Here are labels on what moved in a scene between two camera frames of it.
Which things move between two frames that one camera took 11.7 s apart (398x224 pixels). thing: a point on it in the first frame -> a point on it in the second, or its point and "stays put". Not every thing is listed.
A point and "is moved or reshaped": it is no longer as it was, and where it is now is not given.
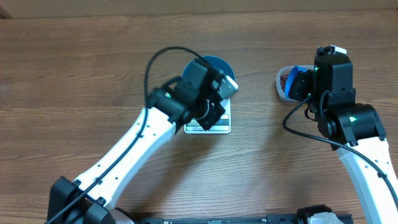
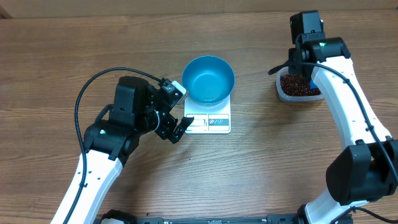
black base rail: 266,219 stays put
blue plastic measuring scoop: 291,77 is moved or reshaped
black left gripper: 216,115 -> 170,122
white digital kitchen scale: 222,126 stays put
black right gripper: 304,83 -> 295,71
